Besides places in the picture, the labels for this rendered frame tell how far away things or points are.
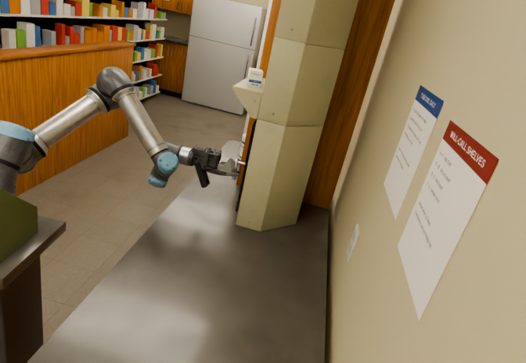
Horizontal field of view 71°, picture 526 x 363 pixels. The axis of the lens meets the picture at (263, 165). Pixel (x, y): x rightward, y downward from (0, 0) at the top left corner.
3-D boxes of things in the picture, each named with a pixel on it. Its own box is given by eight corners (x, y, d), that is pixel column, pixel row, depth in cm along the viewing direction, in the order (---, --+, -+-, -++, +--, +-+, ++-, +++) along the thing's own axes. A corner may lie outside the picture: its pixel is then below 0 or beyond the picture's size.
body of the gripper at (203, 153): (218, 156, 148) (189, 149, 149) (214, 175, 151) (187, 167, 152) (223, 151, 155) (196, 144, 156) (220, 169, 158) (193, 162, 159)
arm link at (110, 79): (120, 51, 138) (188, 163, 138) (119, 65, 148) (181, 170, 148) (91, 60, 132) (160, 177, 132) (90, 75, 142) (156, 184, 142)
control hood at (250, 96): (270, 102, 167) (275, 80, 164) (257, 119, 138) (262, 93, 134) (246, 96, 168) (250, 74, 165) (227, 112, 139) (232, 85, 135)
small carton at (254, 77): (258, 84, 147) (261, 70, 145) (260, 87, 143) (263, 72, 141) (246, 82, 146) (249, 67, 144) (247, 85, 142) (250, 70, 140)
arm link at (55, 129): (-19, 147, 121) (113, 63, 147) (-9, 159, 134) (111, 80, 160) (9, 174, 122) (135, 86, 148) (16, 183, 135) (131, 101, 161)
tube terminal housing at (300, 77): (299, 206, 183) (343, 47, 154) (292, 241, 153) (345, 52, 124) (250, 192, 185) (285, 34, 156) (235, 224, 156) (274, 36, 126)
